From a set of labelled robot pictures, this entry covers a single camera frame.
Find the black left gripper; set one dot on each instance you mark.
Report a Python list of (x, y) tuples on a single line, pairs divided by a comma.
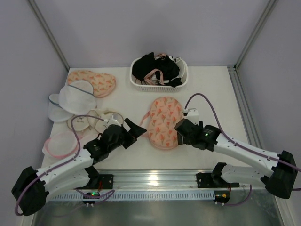
[(129, 135)]

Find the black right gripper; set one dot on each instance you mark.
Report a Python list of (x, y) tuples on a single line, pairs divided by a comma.
[(185, 131)]

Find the tulip print laundry bag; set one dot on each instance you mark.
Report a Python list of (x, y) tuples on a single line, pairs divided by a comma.
[(103, 83), (164, 113)]

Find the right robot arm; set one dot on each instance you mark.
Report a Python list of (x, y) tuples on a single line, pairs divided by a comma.
[(276, 172)]

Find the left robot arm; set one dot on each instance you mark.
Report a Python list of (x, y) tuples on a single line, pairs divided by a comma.
[(34, 187)]

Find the cream round laundry bag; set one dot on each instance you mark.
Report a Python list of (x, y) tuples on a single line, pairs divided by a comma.
[(94, 123)]

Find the pink trimmed bra in basket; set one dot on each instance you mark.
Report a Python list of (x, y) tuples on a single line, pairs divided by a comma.
[(156, 69)]

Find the white mesh laundry bag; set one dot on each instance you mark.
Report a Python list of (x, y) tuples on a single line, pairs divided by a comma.
[(76, 98)]

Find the pink trimmed white laundry bag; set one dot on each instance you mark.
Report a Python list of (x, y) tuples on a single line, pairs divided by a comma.
[(64, 144)]

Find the black garment in basket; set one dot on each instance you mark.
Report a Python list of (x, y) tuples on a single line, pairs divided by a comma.
[(136, 73)]

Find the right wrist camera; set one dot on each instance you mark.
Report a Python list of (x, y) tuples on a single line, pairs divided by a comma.
[(192, 114)]

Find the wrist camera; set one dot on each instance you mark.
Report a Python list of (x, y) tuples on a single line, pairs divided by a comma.
[(192, 114), (113, 119)]

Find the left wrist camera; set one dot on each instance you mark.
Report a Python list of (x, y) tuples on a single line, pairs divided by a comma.
[(113, 119)]

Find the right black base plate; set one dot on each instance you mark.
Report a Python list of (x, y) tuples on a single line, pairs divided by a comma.
[(204, 180)]

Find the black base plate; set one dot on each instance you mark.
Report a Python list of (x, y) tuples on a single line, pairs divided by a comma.
[(104, 181), (204, 180)]

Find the aluminium mounting rail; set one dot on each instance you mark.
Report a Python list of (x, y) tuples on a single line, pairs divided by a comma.
[(149, 180)]

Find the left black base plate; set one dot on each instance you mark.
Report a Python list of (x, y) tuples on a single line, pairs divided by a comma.
[(104, 181)]

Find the slotted cable duct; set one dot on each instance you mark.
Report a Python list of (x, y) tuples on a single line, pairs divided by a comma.
[(141, 196)]

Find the right aluminium frame post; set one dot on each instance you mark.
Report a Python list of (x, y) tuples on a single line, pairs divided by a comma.
[(268, 9)]

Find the aluminium frame post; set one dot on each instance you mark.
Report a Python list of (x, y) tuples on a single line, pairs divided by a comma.
[(268, 9), (40, 18)]

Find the left aluminium frame post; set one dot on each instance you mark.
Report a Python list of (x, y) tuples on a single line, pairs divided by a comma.
[(40, 18)]

